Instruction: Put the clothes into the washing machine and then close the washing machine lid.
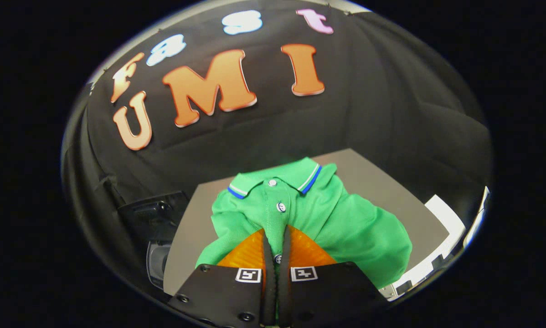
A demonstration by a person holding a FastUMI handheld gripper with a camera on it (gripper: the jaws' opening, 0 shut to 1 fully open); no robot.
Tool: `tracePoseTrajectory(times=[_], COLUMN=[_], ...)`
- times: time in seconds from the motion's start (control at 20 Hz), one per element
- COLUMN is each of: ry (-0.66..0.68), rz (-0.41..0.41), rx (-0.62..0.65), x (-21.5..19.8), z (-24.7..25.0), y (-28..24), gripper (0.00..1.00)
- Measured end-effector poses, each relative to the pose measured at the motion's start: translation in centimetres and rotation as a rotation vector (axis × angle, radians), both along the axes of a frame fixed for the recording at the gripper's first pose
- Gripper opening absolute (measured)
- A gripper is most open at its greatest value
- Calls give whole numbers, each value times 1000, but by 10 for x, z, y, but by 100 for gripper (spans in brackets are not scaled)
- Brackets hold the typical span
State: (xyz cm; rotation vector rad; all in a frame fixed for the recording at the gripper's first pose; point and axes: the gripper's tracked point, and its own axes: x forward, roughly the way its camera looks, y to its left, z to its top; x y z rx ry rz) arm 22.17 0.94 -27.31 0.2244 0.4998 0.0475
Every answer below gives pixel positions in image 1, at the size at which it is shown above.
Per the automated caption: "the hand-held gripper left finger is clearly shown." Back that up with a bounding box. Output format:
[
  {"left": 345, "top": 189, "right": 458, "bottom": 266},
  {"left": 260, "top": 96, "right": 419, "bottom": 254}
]
[{"left": 168, "top": 228, "right": 278, "bottom": 328}]

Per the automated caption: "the grey washing machine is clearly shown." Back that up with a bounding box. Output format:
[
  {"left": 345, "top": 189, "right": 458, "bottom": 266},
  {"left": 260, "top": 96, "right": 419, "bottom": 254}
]
[{"left": 117, "top": 191, "right": 190, "bottom": 292}]

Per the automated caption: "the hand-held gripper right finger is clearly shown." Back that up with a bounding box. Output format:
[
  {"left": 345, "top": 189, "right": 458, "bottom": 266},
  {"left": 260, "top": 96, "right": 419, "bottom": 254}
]
[{"left": 278, "top": 224, "right": 388, "bottom": 328}]

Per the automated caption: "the green polo shirt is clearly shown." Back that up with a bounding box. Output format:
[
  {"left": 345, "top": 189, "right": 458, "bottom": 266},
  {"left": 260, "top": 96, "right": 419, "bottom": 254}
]
[{"left": 195, "top": 156, "right": 413, "bottom": 328}]

